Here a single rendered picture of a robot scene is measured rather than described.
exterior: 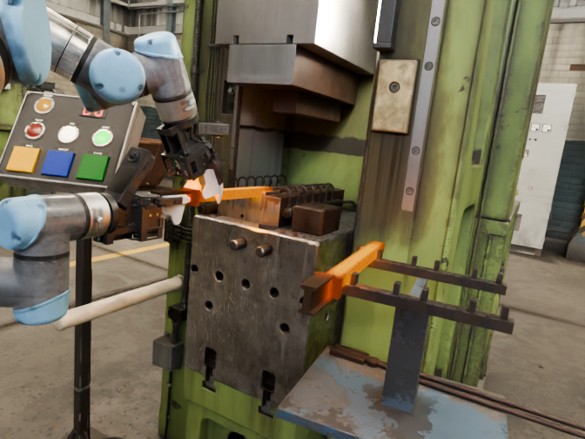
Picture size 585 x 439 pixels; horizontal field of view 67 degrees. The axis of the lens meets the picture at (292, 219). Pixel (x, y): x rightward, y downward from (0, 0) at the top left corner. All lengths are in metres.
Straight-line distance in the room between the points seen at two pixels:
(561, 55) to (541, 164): 1.53
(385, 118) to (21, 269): 0.83
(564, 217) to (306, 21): 6.04
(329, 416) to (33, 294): 0.53
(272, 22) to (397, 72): 0.33
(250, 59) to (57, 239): 0.69
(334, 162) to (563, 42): 5.69
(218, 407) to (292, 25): 1.02
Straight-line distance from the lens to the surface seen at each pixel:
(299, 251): 1.05
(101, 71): 0.70
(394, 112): 1.14
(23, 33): 0.50
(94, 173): 1.33
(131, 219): 0.84
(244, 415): 1.31
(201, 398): 1.38
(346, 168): 1.56
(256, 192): 1.14
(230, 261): 1.17
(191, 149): 0.92
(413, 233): 1.16
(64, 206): 0.74
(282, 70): 1.14
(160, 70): 0.86
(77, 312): 1.32
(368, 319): 1.24
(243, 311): 1.18
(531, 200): 6.25
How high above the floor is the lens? 1.15
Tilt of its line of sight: 10 degrees down
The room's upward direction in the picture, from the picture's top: 6 degrees clockwise
